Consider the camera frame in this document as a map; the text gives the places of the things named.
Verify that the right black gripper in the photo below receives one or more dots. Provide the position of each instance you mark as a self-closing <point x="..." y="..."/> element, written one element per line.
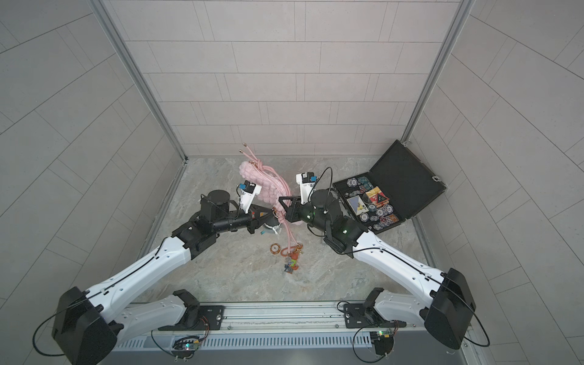
<point x="293" y="214"/>

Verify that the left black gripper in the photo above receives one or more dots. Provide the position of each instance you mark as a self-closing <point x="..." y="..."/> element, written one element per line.
<point x="254" y="215"/>

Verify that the pink quilted bag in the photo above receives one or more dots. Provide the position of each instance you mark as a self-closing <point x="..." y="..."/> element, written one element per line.
<point x="273" y="187"/>

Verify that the orange colourful keychain decoration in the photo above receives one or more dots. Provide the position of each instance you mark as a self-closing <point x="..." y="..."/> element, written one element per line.
<point x="291" y="256"/>

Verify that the yellow duck keychain charm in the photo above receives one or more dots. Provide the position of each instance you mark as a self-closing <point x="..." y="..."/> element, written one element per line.
<point x="271" y="226"/>

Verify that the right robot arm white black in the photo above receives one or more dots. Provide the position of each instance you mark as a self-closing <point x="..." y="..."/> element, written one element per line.
<point x="443" y="301"/>

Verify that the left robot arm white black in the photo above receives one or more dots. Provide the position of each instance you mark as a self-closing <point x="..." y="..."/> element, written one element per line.
<point x="89" y="324"/>

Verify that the small copper tape roll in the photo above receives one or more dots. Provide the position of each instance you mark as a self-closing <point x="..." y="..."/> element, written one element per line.
<point x="275" y="249"/>

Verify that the black poker chip case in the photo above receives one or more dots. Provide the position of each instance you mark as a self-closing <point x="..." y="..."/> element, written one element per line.
<point x="395" y="189"/>

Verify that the left circuit board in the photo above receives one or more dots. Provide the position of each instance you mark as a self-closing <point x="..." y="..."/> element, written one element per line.
<point x="186" y="347"/>

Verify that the circuit board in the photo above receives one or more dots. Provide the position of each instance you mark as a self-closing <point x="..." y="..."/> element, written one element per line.
<point x="382" y="342"/>
<point x="186" y="347"/>

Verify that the right circuit board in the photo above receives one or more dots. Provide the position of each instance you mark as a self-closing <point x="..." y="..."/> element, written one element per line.
<point x="382" y="342"/>

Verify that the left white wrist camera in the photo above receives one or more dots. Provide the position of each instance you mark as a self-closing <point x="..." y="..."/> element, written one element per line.
<point x="248" y="191"/>

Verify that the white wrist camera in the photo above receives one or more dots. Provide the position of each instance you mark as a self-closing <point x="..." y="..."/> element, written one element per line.
<point x="248" y="191"/>
<point x="306" y="182"/>

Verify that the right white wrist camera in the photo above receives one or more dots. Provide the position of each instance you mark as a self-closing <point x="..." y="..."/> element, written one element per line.
<point x="306" y="182"/>

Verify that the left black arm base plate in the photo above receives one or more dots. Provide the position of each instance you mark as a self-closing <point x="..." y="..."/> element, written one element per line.
<point x="204" y="318"/>

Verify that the aluminium mounting rail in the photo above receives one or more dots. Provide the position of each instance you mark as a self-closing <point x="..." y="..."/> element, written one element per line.
<point x="245" y="317"/>

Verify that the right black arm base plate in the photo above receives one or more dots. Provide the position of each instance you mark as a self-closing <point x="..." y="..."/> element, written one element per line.
<point x="357" y="316"/>

